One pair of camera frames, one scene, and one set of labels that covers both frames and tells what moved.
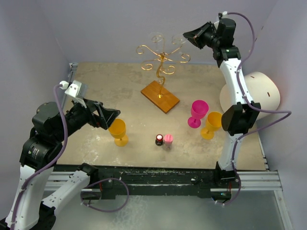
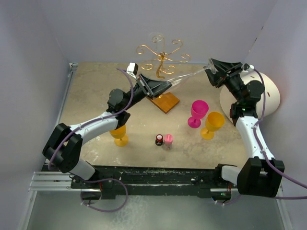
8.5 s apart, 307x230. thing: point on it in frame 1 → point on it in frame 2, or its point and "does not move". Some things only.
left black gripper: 106,115 → 153,87
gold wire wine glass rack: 159,95 does not move
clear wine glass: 158,40 does not move
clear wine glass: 178,39 → 211,66
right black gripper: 194,36 → 220,78
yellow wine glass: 213,123 does not move
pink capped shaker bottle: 168,142 does not move
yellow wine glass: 117,130 does not move
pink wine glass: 199,109 does not move
